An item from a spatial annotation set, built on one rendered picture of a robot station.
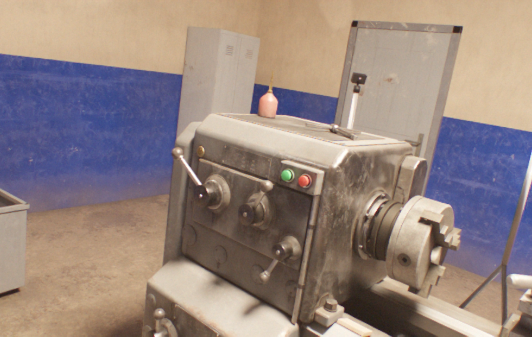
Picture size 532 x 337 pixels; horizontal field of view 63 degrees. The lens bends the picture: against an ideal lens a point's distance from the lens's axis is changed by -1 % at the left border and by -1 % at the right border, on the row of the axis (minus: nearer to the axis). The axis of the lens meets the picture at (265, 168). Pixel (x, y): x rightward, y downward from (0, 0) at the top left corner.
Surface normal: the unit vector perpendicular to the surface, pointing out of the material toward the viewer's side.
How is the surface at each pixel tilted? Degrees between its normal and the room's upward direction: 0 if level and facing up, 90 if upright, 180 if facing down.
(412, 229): 60
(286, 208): 90
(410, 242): 77
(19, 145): 90
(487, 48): 90
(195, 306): 32
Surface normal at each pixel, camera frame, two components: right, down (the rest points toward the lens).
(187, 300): -0.22, -0.78
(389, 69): -0.64, 0.07
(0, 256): 0.81, 0.24
